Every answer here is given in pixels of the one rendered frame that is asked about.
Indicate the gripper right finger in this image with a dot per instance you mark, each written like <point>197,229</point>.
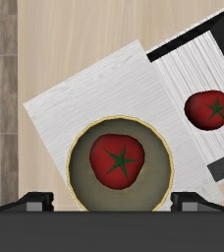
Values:
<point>186,201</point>

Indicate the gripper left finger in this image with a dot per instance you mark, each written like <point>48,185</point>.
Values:
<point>38,201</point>

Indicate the porcelain bowl with yellow rim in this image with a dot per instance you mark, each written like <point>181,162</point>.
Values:
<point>81,170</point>

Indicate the red tomato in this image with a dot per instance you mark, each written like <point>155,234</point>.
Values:
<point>204,111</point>
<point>117,160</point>

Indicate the cabinet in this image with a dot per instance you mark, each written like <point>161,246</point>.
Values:
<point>100,88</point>

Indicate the cabinet drawer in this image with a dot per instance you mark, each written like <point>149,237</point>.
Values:
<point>189,65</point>

